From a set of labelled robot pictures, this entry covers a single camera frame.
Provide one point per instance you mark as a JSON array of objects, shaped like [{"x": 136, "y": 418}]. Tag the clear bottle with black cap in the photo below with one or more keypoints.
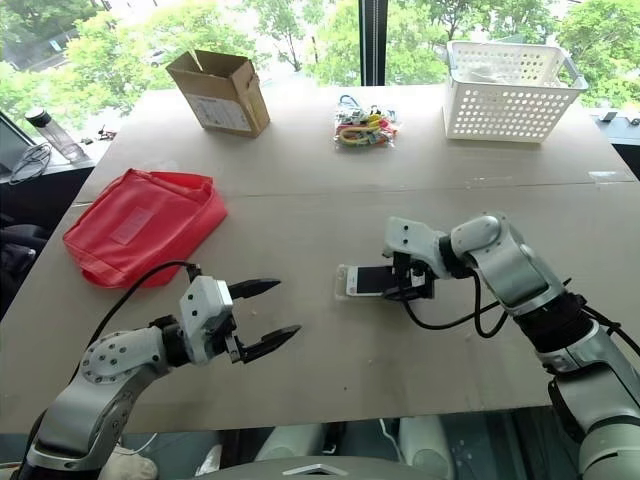
[{"x": 55, "y": 132}]

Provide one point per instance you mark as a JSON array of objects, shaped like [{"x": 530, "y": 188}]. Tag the white perforated plastic basket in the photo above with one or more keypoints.
[{"x": 500, "y": 112}]

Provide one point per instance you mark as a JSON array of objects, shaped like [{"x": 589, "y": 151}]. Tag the red fabric bag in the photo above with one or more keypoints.
[{"x": 140, "y": 225}]

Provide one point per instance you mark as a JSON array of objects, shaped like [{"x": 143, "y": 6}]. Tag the dark desk with small items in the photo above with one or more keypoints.
[{"x": 620, "y": 135}]

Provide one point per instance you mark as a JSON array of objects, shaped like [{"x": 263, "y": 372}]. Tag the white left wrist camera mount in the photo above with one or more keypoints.
[{"x": 202, "y": 310}]

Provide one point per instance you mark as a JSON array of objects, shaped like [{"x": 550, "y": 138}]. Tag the dark side desk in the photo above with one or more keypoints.
[{"x": 60, "y": 167}]

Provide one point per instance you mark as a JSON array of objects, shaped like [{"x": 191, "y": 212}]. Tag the black window mullion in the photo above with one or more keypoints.
[{"x": 373, "y": 40}]

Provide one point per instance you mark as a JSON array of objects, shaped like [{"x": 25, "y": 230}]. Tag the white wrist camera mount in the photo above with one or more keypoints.
[
  {"x": 202, "y": 310},
  {"x": 410, "y": 235}
]

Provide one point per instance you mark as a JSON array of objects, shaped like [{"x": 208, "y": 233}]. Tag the small dark red gadget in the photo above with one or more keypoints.
[{"x": 106, "y": 133}]

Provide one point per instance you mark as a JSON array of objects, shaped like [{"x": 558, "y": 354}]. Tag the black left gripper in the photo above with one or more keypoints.
[{"x": 226, "y": 332}]

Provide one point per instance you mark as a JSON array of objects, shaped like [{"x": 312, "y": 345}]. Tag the grey rounded shape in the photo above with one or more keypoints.
[
  {"x": 285, "y": 447},
  {"x": 425, "y": 442}
]

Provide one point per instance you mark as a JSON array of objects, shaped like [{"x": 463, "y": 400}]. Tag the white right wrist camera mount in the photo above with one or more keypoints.
[{"x": 410, "y": 235}]

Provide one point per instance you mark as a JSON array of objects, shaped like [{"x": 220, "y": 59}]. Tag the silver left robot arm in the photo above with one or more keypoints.
[{"x": 110, "y": 360}]

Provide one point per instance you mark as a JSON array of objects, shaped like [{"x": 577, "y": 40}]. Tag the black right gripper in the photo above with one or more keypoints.
[{"x": 422, "y": 285}]

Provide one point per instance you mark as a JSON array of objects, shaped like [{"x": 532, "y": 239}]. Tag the black fabric bag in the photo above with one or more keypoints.
[{"x": 17, "y": 255}]

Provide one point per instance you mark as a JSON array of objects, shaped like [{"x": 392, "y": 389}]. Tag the white smartphone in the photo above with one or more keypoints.
[{"x": 352, "y": 282}]

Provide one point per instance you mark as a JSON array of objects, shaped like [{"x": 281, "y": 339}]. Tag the open brown cardboard box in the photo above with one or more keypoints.
[{"x": 225, "y": 110}]

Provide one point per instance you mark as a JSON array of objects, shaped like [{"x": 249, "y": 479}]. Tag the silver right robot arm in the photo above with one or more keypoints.
[{"x": 510, "y": 270}]

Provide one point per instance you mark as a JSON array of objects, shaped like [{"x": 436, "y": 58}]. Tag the clear plastic phone case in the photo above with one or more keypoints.
[{"x": 339, "y": 281}]

